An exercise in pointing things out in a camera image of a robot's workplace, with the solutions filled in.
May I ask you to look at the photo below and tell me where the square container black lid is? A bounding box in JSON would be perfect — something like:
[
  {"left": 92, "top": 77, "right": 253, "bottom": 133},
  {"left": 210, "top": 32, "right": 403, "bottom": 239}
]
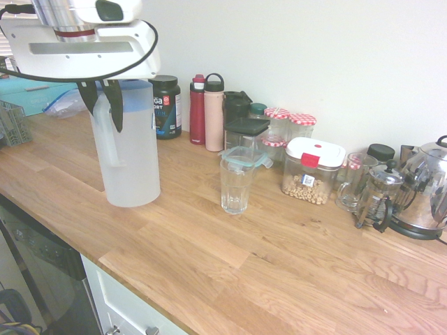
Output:
[{"left": 223, "top": 117, "right": 272, "bottom": 158}]

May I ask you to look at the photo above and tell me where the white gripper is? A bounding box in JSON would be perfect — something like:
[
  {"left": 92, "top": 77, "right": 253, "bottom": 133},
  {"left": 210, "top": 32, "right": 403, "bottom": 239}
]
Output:
[{"left": 0, "top": 19, "right": 162, "bottom": 133}]

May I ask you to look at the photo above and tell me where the translucent pitcher blue lid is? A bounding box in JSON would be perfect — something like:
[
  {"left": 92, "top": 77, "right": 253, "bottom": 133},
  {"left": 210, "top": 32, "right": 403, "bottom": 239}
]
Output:
[{"left": 89, "top": 79, "right": 162, "bottom": 209}]

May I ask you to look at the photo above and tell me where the clear plastic zip bag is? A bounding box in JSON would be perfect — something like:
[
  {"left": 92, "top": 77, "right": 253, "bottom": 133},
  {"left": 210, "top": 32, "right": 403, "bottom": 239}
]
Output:
[{"left": 41, "top": 87, "right": 90, "bottom": 120}]

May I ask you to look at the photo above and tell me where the pink water bottle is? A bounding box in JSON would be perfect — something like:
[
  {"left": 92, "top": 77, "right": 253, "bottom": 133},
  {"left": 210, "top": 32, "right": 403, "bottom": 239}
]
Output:
[{"left": 204, "top": 72, "right": 226, "bottom": 153}]

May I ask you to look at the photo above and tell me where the red water bottle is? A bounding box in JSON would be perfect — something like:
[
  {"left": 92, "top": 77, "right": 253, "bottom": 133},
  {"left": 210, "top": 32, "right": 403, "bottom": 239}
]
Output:
[{"left": 189, "top": 73, "right": 207, "bottom": 144}]

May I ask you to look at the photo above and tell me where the glass container teal clip lid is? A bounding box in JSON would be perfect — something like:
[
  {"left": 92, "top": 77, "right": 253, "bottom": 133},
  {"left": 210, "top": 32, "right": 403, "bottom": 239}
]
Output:
[{"left": 217, "top": 145, "right": 274, "bottom": 172}]

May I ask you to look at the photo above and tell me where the black dishwasher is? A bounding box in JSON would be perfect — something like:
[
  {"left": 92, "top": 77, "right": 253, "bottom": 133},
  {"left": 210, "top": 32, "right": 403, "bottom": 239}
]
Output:
[{"left": 0, "top": 195, "right": 102, "bottom": 335}]

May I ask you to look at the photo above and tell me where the small jar red checkered lid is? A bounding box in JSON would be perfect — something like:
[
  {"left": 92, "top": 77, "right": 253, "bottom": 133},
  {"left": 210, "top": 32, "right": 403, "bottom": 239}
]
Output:
[
  {"left": 340, "top": 153, "right": 364, "bottom": 175},
  {"left": 261, "top": 135, "right": 288, "bottom": 163}
]

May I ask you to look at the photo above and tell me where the grey plastic crate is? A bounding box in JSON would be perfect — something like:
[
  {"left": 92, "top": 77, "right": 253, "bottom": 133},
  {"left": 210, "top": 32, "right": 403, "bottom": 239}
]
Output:
[{"left": 0, "top": 100, "right": 34, "bottom": 147}]

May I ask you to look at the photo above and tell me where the clear ribbed drinking glass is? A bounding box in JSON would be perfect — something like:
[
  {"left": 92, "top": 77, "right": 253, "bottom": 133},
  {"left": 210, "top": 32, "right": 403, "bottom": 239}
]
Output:
[{"left": 219, "top": 158, "right": 256, "bottom": 216}]

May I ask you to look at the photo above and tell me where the teal bread box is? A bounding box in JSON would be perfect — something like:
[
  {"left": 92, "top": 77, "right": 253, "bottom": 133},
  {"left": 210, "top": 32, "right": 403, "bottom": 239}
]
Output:
[{"left": 0, "top": 77, "right": 85, "bottom": 118}]

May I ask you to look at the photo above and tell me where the black protein powder tub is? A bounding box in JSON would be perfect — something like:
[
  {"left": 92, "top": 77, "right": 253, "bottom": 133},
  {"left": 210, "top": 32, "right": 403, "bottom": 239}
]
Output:
[{"left": 148, "top": 75, "right": 182, "bottom": 140}]

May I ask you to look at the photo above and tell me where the glass jar black lid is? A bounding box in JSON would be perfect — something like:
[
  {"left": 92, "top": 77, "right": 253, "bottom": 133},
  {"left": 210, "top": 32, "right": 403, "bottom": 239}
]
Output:
[{"left": 366, "top": 142, "right": 397, "bottom": 165}]

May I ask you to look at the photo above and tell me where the glass jar green lid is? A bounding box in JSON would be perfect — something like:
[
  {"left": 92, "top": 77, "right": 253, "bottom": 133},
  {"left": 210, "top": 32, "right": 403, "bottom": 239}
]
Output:
[{"left": 248, "top": 103, "right": 269, "bottom": 121}]

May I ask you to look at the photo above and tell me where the stainless steel electric kettle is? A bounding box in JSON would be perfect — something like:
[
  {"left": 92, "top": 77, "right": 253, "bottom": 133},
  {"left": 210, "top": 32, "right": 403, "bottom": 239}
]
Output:
[{"left": 389, "top": 135, "right": 447, "bottom": 241}]

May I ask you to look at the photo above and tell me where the silver drawer handle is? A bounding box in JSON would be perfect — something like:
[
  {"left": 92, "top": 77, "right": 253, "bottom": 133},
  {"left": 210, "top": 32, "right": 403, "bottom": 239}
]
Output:
[{"left": 108, "top": 323, "right": 161, "bottom": 335}]

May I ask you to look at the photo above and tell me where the glass french press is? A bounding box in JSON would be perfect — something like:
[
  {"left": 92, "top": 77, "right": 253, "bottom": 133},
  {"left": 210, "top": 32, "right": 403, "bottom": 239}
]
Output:
[{"left": 354, "top": 159, "right": 406, "bottom": 234}]

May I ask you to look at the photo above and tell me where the black shaker bottle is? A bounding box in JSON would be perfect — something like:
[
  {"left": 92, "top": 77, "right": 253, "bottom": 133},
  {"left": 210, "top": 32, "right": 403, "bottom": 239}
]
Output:
[{"left": 222, "top": 90, "right": 253, "bottom": 126}]

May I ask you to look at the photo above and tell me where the glass jar red checkered lid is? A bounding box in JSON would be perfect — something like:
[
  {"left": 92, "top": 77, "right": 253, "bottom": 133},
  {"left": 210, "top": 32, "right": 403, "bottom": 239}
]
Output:
[
  {"left": 286, "top": 112, "right": 318, "bottom": 142},
  {"left": 263, "top": 107, "right": 291, "bottom": 140}
]

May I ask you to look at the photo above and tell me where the pale cabinet drawer front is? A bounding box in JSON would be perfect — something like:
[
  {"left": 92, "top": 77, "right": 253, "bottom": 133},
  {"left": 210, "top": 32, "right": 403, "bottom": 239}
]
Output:
[{"left": 80, "top": 253, "right": 189, "bottom": 335}]

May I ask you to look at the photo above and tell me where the cereal container white lid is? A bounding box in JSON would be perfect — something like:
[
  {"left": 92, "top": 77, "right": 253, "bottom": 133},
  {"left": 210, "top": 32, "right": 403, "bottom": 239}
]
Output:
[{"left": 281, "top": 136, "right": 347, "bottom": 207}]

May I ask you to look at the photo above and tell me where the clear glass mug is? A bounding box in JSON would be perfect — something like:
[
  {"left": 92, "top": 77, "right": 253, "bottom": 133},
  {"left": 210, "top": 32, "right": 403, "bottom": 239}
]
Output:
[{"left": 335, "top": 152, "right": 380, "bottom": 214}]

